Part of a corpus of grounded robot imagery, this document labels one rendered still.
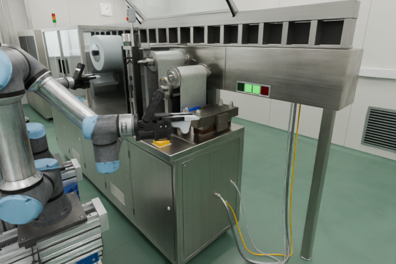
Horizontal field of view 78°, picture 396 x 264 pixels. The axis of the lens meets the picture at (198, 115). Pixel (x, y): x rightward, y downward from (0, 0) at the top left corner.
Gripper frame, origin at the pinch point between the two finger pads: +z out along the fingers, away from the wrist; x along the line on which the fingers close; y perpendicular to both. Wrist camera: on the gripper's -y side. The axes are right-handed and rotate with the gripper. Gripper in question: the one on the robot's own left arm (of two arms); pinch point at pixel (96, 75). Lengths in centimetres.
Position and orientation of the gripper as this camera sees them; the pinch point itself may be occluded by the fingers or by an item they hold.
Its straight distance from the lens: 194.1
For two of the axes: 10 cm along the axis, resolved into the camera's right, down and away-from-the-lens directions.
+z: 4.7, -2.6, 8.4
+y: -1.2, 9.3, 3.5
